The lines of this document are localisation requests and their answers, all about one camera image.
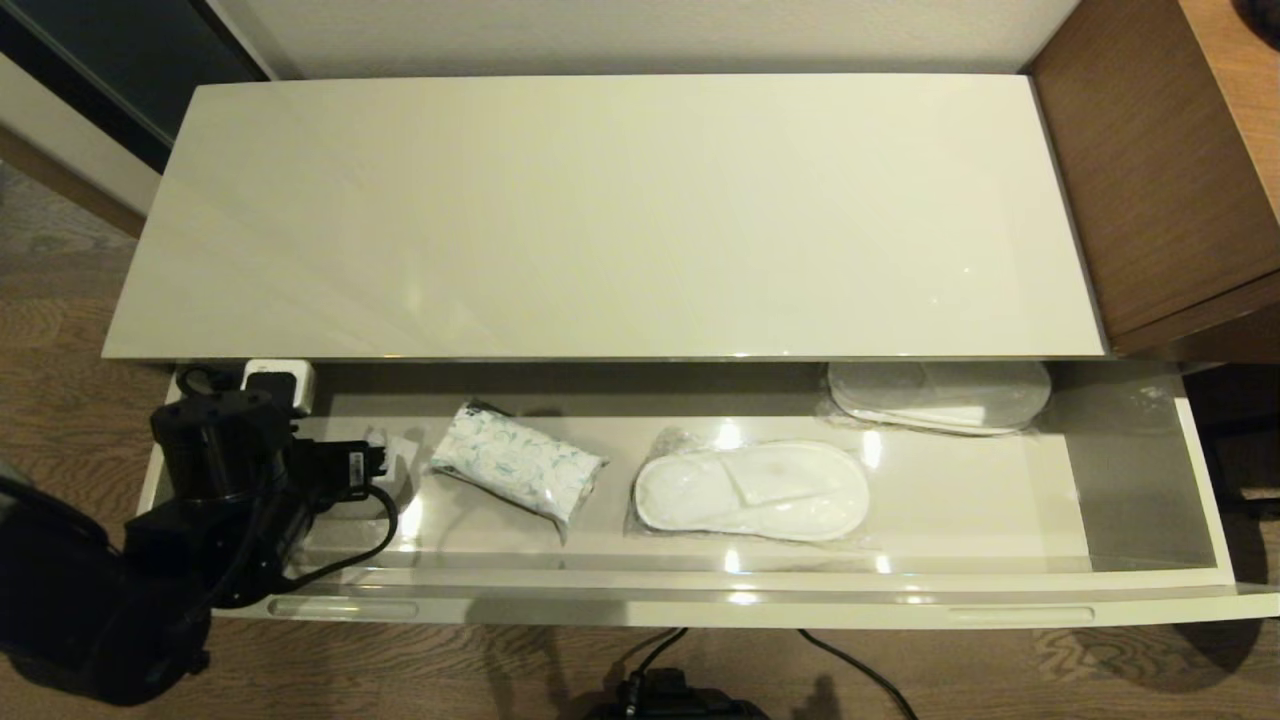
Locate white cabinet drawer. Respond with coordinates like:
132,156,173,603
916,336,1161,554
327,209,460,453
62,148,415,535
135,358,1280,629

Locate silver black robot base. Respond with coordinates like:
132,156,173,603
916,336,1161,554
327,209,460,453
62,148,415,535
585,668,771,720

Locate blue patterned tissue pack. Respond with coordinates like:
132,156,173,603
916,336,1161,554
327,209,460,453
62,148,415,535
430,400,609,533

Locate white glossy cabinet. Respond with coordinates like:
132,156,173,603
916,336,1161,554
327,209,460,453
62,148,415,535
100,72,1108,363

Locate white slippers in plastic bag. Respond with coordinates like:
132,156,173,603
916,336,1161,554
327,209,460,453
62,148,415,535
825,360,1053,437
627,428,873,546

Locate dark door panel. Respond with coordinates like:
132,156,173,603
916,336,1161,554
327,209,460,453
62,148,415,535
0,0,269,171

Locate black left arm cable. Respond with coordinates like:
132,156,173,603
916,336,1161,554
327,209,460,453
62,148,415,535
280,483,400,593

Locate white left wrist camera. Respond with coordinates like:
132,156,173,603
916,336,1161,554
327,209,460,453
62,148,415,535
242,358,317,417

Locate black power cable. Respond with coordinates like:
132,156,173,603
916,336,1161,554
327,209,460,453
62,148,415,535
625,627,919,720

